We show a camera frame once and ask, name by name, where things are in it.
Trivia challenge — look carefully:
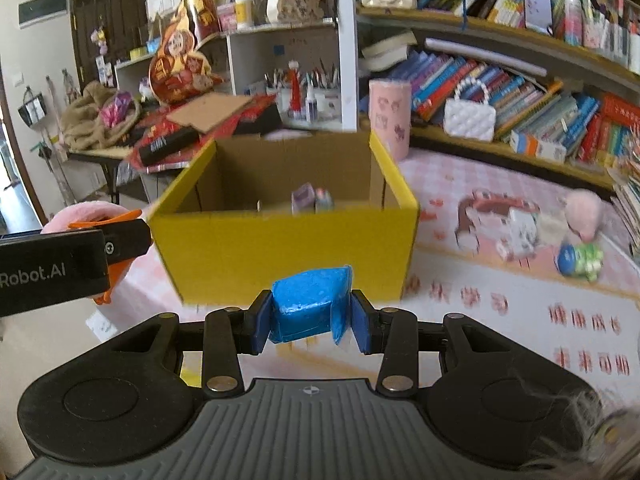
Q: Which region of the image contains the stack of papers and books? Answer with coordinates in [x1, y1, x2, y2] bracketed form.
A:
[608, 133, 640, 263]

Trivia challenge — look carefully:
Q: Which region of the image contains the yellow cardboard box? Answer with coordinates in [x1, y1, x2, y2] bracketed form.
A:
[149, 132, 420, 306]

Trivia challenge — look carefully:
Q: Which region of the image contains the pink cylindrical pen holder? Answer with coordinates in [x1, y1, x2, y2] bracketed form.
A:
[369, 79, 412, 162]

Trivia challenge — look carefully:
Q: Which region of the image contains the brown cardboard sheet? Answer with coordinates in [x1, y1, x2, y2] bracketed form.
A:
[166, 92, 253, 133]

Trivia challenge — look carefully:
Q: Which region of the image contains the white pen cup holder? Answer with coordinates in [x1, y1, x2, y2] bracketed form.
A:
[264, 60, 342, 122]

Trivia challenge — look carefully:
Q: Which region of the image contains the wooden bookshelf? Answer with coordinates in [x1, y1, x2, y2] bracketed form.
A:
[345, 1, 639, 198]

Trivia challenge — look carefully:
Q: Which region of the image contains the red cartoon figure decoration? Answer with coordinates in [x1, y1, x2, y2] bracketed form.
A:
[149, 0, 224, 104]

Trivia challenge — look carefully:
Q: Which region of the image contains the red book box set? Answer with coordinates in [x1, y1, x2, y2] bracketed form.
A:
[575, 93, 639, 168]

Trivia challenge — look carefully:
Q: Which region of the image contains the white plug adapter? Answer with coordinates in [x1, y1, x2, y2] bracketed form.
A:
[496, 208, 538, 261]

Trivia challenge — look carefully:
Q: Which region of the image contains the purple small toy in box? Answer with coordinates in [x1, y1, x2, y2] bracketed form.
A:
[291, 182, 316, 214]

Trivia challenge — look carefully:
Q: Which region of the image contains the white orange small box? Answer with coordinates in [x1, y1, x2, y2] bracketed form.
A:
[509, 131, 567, 164]

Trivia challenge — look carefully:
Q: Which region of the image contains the pink plush pig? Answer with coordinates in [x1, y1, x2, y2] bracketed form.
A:
[559, 190, 604, 244]

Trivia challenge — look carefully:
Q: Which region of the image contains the white quilted mini handbag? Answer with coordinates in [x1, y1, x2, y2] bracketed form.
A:
[442, 77, 497, 142]

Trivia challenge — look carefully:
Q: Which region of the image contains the white charger block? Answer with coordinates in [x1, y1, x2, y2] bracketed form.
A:
[536, 212, 570, 246]

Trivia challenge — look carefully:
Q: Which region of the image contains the pink round plush toy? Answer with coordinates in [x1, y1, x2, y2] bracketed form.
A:
[41, 200, 152, 306]

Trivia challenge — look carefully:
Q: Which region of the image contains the black rectangular case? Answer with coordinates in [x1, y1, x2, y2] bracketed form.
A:
[139, 127, 200, 167]

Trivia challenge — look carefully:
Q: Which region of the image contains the pink cartoon desk mat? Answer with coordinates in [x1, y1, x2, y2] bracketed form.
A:
[400, 150, 639, 403]

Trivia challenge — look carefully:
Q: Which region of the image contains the brown plush blanket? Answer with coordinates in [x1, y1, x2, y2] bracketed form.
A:
[61, 81, 142, 152]

